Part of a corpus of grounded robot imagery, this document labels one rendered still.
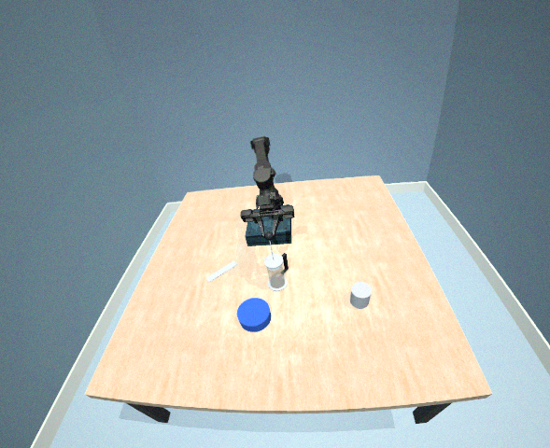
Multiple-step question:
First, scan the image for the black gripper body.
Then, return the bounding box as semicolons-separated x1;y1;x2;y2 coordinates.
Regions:
240;202;295;222

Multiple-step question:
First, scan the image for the blue short cylinder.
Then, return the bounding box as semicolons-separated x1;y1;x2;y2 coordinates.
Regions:
237;298;271;332

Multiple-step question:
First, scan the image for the grey cylinder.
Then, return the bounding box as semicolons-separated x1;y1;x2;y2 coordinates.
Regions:
350;282;372;309

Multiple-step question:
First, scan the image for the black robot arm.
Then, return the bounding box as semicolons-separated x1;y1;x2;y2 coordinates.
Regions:
250;136;284;210

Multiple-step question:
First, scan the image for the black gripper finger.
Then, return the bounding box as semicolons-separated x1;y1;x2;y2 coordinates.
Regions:
273;214;283;237
252;216;265;238

